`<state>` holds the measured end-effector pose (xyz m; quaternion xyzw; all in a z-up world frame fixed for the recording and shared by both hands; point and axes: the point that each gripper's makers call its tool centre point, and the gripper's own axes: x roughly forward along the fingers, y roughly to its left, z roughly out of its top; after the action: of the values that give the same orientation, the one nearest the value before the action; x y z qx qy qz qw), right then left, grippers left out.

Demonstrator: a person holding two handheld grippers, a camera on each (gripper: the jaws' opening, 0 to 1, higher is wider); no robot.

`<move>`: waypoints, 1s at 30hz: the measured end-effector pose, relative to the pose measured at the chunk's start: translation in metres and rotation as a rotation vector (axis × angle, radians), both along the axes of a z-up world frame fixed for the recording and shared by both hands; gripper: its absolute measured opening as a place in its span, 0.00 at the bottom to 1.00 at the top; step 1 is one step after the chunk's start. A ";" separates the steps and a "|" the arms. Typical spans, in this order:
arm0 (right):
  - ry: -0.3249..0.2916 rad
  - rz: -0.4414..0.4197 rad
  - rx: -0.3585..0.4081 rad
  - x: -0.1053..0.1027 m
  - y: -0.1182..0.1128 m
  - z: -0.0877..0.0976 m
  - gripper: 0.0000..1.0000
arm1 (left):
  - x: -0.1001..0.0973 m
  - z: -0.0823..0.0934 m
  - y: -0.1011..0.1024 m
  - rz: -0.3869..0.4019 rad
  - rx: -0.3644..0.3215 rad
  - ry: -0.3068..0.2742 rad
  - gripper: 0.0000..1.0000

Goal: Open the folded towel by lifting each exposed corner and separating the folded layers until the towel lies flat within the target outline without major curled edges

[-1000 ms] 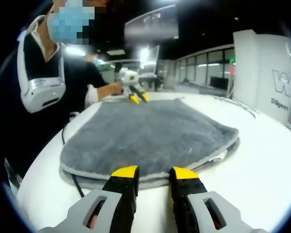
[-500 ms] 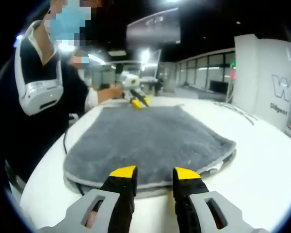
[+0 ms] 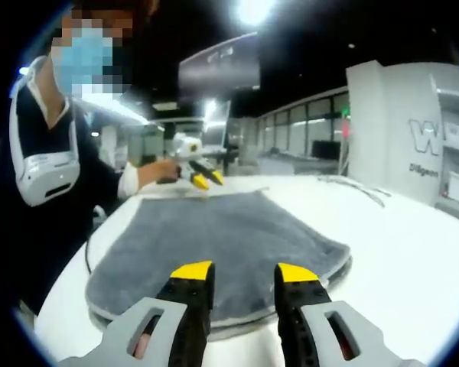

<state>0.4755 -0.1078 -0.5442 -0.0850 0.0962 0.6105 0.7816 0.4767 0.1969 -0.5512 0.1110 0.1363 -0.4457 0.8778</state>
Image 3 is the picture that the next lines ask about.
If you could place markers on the grey towel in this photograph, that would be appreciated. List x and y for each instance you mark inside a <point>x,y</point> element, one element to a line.
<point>214,233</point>

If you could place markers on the person's left hand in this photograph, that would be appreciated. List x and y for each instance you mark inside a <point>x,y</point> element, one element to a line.
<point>162,171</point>

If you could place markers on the small ceiling light strip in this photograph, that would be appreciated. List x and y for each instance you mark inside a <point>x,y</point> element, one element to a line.
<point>210,109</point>

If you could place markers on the tall standing display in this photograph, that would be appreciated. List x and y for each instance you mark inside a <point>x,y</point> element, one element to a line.
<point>226,122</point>

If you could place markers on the grey office desk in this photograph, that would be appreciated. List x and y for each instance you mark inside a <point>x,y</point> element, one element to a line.
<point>290,164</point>

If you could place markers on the large hanging screen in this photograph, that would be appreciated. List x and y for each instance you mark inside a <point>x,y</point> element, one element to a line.
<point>218,63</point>

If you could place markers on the black desktop monitor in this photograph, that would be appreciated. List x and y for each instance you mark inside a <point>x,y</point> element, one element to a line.
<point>327,148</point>

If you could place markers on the pink hanging tag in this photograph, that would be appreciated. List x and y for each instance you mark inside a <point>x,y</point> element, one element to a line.
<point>347,129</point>

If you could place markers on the white chest device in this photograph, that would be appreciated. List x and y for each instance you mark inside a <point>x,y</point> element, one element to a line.
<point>49,179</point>

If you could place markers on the person's dark clothed torso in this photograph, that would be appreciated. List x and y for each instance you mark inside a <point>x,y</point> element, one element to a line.
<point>42,248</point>

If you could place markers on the grey metal shelving unit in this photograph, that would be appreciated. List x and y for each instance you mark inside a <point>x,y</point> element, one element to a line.
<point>440,134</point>

